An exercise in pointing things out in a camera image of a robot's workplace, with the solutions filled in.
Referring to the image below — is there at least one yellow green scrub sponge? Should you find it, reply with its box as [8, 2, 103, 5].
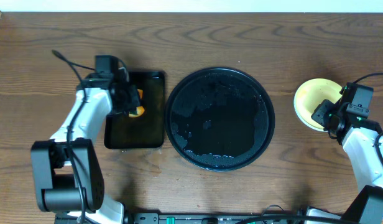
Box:
[129, 89, 145, 118]

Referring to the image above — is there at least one pale yellow plate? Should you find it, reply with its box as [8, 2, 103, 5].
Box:
[293, 78, 342, 132]

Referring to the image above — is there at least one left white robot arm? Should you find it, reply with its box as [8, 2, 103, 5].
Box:
[30, 73, 140, 223]

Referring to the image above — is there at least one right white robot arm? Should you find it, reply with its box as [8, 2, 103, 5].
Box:
[311, 99, 383, 223]

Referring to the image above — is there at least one rectangular black tray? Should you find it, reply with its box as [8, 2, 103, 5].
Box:
[104, 70, 165, 149]

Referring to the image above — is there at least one round black tray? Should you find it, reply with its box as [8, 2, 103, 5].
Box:
[164, 67, 275, 172]

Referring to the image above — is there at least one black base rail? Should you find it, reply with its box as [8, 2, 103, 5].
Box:
[53, 205, 344, 224]

